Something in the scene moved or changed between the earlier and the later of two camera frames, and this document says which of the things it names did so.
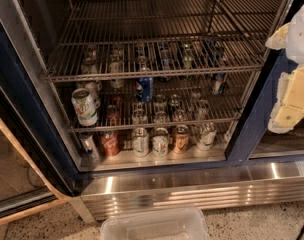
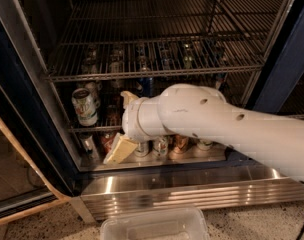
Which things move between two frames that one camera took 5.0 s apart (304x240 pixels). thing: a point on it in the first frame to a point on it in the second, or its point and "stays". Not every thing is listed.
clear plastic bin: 178,224 stays
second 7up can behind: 95,89 stays
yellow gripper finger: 294,100 to 121,150
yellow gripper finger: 280,38 to 128,97
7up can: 84,107 stays
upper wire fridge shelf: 121,37 stays
